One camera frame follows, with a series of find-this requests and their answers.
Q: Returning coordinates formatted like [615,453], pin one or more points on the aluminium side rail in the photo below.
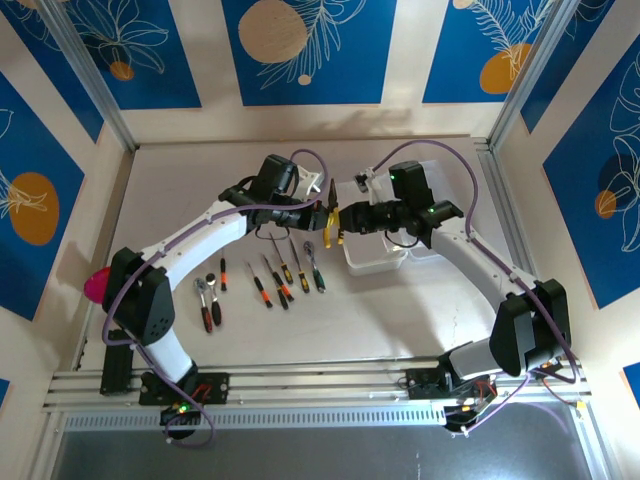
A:
[500,200]

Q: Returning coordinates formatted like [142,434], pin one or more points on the clear plastic tool box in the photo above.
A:
[372,260]

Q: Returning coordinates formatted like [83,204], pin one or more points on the aluminium frame post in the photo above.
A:
[85,70]
[530,70]

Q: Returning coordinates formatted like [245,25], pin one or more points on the left black controller box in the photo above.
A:
[180,414]

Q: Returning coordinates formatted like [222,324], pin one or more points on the black rectangular block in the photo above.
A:
[117,365]

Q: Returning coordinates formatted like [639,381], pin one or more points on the pink plastic cup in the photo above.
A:
[95,287]

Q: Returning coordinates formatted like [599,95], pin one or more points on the blue floral wall panel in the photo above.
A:
[340,75]
[30,150]
[460,60]
[585,175]
[150,75]

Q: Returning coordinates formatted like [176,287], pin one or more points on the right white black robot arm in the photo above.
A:
[520,330]

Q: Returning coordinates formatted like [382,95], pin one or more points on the yellow black screwdriver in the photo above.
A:
[284,270]
[302,280]

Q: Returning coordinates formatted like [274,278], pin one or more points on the long black orange screwdriver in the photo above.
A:
[281,292]

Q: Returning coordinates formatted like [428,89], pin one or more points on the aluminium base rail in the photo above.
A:
[320,380]

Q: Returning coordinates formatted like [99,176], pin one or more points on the short orange black screwdriver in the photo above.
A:
[223,280]

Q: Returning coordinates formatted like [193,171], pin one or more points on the black orange terminal block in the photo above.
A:
[549,366]

